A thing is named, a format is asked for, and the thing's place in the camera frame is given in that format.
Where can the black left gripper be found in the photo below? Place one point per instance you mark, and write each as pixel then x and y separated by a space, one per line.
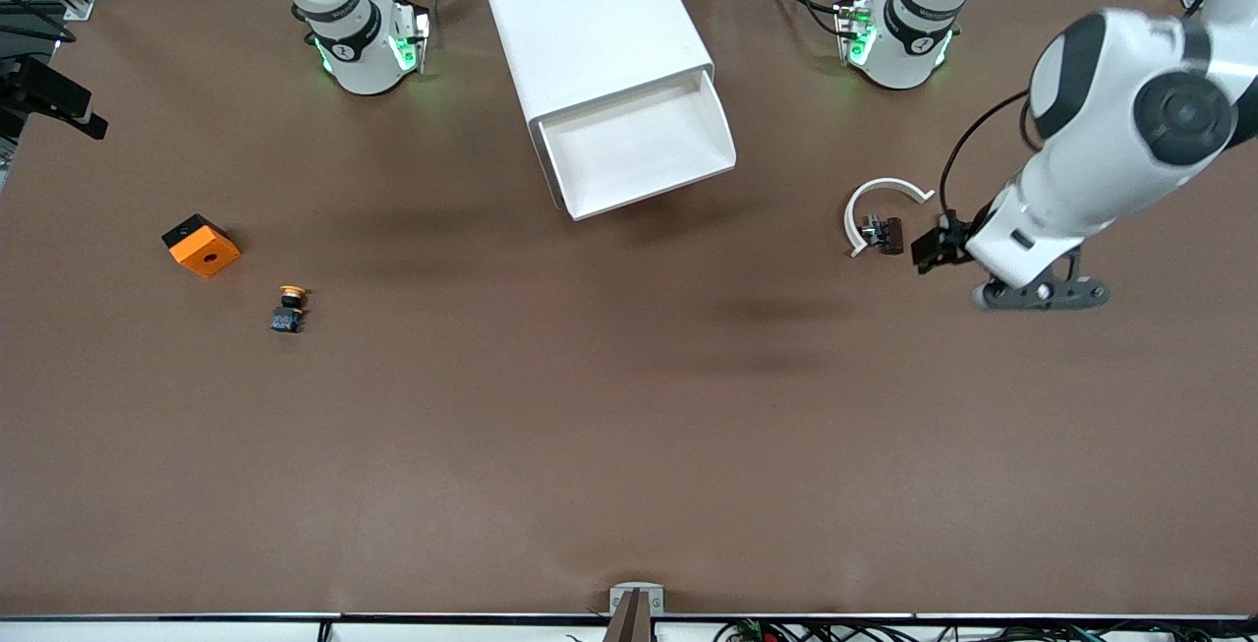
pixel 949 238

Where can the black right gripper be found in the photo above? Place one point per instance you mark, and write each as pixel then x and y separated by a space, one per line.
pixel 49 89

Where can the orange push button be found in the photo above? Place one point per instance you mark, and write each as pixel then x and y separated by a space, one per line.
pixel 288 313

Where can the white plastic drawer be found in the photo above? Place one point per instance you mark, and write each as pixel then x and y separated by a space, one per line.
pixel 639 145

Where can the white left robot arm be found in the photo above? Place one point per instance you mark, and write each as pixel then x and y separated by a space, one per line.
pixel 1101 160

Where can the white drawer cabinet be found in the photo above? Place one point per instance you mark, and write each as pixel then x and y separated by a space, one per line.
pixel 590 13

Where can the dark brown small block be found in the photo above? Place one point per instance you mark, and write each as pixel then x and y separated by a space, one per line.
pixel 891 235

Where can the small silver metal part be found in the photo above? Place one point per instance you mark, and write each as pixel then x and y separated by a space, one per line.
pixel 870 227

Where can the white curved plastic piece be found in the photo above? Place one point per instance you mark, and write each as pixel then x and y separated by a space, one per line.
pixel 885 184

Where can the orange and black box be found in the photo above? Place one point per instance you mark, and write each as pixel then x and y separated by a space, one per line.
pixel 204 249

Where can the brown table mat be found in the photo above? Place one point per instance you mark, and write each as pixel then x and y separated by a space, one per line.
pixel 590 406

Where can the grey metal bracket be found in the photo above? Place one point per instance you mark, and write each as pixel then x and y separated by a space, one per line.
pixel 619 595

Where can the white table edge rail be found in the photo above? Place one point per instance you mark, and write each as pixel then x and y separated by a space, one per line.
pixel 147 630

